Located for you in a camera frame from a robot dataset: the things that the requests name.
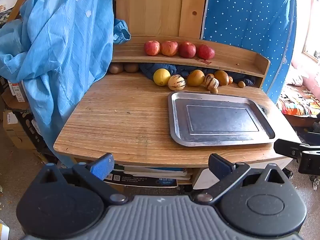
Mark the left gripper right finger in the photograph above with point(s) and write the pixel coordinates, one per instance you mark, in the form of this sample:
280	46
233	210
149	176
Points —
229	174

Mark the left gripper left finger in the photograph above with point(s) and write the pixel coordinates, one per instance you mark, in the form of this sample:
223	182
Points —
92	176

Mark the small brown kiwi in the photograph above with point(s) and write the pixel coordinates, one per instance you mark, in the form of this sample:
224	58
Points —
241	84
214	91

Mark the striped pepino melon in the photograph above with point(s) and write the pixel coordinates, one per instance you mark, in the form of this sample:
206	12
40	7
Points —
210	82
176	82

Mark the small orange tangerine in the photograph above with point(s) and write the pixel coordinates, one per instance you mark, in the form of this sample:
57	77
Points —
230	80

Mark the brown round pear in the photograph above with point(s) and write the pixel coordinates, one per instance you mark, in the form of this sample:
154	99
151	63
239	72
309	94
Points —
222	77

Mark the yellow-orange mango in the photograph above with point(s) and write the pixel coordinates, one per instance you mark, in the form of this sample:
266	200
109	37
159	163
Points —
195	78

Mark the yellow lemon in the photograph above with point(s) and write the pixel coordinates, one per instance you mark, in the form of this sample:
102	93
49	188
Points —
161	77

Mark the stack of books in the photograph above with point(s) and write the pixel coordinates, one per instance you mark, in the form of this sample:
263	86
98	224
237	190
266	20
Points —
156	177

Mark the colourful bed blanket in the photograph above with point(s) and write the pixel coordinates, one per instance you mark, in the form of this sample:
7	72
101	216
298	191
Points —
298	101

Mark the metal baking tray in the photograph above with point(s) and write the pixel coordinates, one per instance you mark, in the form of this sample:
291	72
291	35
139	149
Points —
204	120

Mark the cardboard box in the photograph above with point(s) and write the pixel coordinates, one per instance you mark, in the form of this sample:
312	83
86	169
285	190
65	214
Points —
16	132

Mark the dark blue jacket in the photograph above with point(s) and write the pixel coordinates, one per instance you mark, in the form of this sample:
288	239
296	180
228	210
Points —
148	69

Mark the rightmost dark red apple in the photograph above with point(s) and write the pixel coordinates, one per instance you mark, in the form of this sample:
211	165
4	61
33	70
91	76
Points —
205	52

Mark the wooden desk shelf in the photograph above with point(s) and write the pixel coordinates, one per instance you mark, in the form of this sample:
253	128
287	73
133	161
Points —
228	58

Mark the light blue coat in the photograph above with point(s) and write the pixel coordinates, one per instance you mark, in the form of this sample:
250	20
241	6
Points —
58	49

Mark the leftmost red apple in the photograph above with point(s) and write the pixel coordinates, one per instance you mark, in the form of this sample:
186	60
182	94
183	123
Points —
152	47

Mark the blue polka dot fabric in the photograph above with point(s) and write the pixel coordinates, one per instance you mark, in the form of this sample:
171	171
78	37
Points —
267	27

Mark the wooden cabinet panel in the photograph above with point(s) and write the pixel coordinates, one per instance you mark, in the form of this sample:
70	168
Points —
174	18

